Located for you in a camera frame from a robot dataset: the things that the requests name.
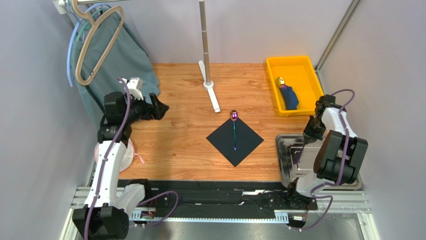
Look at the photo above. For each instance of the black paper napkin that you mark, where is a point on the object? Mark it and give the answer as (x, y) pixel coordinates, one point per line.
(247, 141)

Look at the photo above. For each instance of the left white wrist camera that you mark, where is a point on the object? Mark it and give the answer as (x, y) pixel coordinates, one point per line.
(134, 86)

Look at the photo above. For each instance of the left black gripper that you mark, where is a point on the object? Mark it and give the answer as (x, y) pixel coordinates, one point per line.
(159, 108)

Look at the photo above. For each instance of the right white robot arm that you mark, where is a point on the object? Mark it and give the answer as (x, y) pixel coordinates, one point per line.
(339, 158)

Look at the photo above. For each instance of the pink rimmed white mesh basket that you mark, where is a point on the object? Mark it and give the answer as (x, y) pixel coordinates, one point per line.
(128, 158)

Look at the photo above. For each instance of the teal hanging cloth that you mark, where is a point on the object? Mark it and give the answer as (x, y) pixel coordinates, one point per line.
(126, 59)

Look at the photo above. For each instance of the aluminium frame rail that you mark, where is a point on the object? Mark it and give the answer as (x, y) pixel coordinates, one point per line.
(341, 215)

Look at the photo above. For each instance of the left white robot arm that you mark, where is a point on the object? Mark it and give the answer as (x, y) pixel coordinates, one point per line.
(104, 215)

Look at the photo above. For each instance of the green clothes hanger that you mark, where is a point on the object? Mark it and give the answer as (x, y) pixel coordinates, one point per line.
(87, 26)

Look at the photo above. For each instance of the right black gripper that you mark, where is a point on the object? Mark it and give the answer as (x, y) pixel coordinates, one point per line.
(311, 132)

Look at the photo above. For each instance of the yellow plastic bin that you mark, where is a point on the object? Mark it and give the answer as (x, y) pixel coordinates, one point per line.
(299, 74)

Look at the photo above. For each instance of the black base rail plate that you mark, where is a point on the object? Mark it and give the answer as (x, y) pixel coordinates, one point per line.
(214, 201)

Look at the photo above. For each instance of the white stand base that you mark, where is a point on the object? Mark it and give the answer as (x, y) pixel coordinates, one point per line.
(210, 90)

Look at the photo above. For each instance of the metal tray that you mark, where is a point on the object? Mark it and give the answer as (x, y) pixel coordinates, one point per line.
(288, 146)

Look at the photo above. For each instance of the rolled dark blue napkin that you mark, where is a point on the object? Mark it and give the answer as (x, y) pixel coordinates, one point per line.
(290, 98)

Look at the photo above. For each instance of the metal stand pole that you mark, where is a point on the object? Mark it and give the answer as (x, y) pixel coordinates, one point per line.
(205, 63)

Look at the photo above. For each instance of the iridescent purple spoon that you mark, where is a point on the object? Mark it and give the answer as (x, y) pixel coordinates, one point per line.
(234, 117)

